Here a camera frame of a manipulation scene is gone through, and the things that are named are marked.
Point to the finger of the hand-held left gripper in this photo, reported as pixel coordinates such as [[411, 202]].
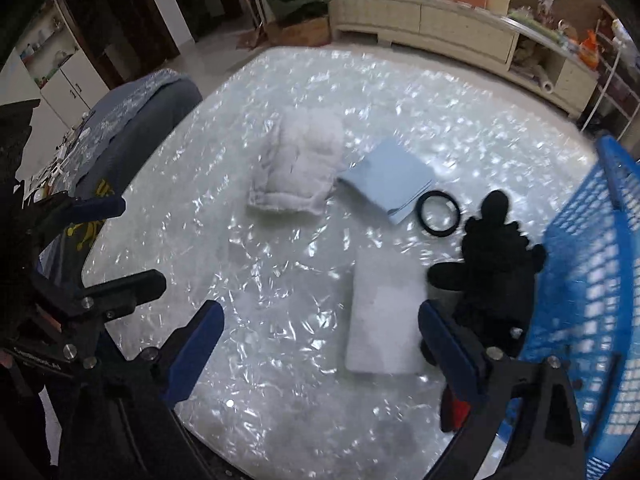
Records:
[[100, 207], [135, 287]]

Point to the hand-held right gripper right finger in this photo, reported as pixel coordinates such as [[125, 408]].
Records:
[[450, 355]]

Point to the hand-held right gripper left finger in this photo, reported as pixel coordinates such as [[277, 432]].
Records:
[[192, 350]]

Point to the white towel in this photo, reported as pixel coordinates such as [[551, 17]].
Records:
[[385, 310]]

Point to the black plush toy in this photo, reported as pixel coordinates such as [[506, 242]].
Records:
[[490, 265]]

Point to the blue plastic basket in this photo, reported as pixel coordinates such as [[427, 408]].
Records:
[[590, 285]]

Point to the light blue cloth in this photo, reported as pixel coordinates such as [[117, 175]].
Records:
[[385, 180]]

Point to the white quilted garment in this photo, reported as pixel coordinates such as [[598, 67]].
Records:
[[295, 165]]

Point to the blue patterned cloth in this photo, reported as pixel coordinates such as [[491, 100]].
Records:
[[120, 110]]

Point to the grey cushioned chair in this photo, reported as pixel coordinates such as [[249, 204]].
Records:
[[160, 110]]

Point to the white cupboard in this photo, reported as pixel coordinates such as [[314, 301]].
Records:
[[75, 80]]

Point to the brown wooden chair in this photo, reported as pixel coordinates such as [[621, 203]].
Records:
[[250, 5]]

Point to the cardboard box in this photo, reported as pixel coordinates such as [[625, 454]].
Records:
[[300, 30]]

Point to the white paper roll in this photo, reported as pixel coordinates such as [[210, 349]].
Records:
[[544, 82]]

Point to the white metal rack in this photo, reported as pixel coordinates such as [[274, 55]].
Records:
[[602, 95]]

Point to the cream TV cabinet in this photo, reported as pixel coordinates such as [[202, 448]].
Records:
[[450, 25]]

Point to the orange bag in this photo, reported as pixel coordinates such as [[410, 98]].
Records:
[[591, 45]]

